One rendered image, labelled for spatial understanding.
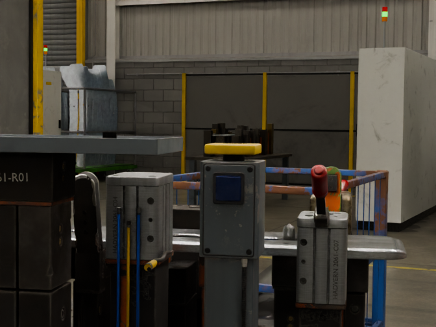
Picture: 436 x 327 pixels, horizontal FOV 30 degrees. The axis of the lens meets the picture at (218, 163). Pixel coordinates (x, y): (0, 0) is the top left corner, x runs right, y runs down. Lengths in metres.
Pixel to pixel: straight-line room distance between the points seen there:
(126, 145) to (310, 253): 0.31
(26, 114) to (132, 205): 3.91
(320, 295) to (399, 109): 7.94
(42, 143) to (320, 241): 0.39
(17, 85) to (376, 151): 5.07
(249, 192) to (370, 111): 8.17
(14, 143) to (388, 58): 8.21
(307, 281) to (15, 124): 3.92
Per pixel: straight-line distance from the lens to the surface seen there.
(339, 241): 1.09
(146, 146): 0.92
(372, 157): 9.08
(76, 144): 0.94
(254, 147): 0.93
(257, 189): 0.93
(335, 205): 1.42
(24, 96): 4.99
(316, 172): 0.97
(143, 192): 1.12
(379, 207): 4.08
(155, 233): 1.12
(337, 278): 1.10
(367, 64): 9.12
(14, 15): 4.94
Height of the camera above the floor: 1.19
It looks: 3 degrees down
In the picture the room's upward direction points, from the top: 1 degrees clockwise
